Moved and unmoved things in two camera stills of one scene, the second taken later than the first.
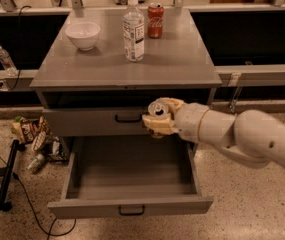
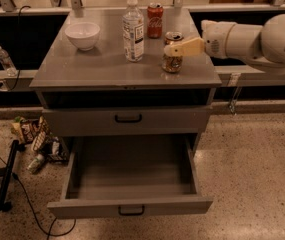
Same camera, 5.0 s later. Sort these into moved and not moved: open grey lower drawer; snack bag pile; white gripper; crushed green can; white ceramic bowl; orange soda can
Moved: white gripper; orange soda can
Not moved: white ceramic bowl; open grey lower drawer; crushed green can; snack bag pile
